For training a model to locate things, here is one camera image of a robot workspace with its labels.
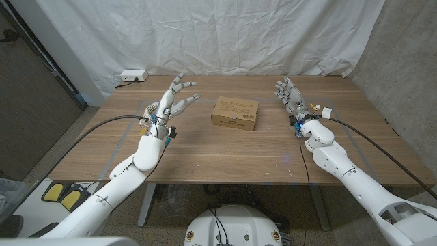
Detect coiled white cable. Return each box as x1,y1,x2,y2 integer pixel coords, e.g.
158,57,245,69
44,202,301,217
143,100,165,120

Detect white power strip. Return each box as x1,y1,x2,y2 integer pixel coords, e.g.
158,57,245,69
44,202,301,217
120,69,149,83

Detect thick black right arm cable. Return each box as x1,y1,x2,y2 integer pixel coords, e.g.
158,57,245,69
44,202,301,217
329,115,437,201

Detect yellow foot pedal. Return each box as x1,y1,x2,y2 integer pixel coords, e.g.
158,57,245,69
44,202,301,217
41,182,66,202
60,186,91,213

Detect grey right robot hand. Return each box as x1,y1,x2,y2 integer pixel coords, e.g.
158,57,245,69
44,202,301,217
274,76,313,126

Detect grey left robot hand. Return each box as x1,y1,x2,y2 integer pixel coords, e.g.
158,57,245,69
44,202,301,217
145,72,201,137

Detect cardboard packing box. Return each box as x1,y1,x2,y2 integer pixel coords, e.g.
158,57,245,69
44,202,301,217
210,96,259,132

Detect black torso cable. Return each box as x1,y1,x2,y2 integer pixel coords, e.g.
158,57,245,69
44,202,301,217
208,207,229,245

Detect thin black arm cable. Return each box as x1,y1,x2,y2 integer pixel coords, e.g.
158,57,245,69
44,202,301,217
145,136,171,182
298,135,312,246

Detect black power strip cord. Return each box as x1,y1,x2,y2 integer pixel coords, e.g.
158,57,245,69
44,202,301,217
114,77,139,90

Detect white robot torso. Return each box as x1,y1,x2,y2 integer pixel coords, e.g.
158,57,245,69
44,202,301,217
184,204,283,246

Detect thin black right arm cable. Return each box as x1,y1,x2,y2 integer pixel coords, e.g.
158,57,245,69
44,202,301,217
298,135,312,246

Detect grey table leg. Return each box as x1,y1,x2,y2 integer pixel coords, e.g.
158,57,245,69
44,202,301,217
309,185,331,232
137,183,157,228

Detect clear plastic bin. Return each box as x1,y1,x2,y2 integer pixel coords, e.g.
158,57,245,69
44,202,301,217
0,177,28,219

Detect white backdrop cloth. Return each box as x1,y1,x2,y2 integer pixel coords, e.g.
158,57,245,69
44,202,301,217
33,0,386,107

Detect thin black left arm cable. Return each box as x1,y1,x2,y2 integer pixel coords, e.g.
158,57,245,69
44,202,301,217
145,136,171,182

